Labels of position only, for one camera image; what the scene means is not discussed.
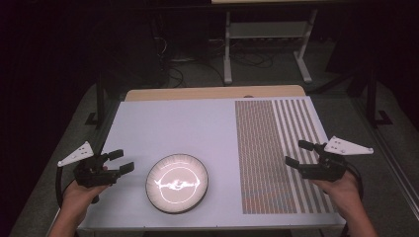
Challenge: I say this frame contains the white metal desk frame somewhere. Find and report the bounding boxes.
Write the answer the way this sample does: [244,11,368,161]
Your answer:
[210,0,319,86]

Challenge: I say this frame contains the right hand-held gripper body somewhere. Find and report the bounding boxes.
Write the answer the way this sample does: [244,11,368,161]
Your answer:
[297,135,376,183]

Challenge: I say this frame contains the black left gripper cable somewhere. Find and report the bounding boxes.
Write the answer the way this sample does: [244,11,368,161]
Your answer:
[54,165,68,209]

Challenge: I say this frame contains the person's right hand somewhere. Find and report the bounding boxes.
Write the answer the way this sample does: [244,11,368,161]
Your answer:
[311,170,364,219]

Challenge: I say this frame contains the person's left hand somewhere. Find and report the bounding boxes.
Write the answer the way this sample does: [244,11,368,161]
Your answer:
[61,181,109,218]

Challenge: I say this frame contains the white sheet with striped print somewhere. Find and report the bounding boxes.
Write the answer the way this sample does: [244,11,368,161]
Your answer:
[76,96,348,230]

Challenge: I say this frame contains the black metal stand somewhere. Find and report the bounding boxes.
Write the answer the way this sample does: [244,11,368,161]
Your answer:
[84,77,111,128]
[361,63,393,128]

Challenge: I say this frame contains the wooden table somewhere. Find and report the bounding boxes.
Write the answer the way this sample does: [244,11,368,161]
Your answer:
[125,84,307,103]

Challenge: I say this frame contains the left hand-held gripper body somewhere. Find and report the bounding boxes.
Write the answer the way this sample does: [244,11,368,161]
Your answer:
[56,140,122,190]

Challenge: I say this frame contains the metal floor rail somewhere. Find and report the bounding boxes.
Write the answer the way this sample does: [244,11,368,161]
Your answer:
[351,98,419,216]

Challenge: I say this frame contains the round dark-rimmed white plate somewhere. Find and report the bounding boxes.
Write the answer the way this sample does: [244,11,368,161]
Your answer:
[144,153,210,215]

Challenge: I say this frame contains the black floor cables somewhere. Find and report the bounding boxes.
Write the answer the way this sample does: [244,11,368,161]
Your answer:
[151,16,275,89]

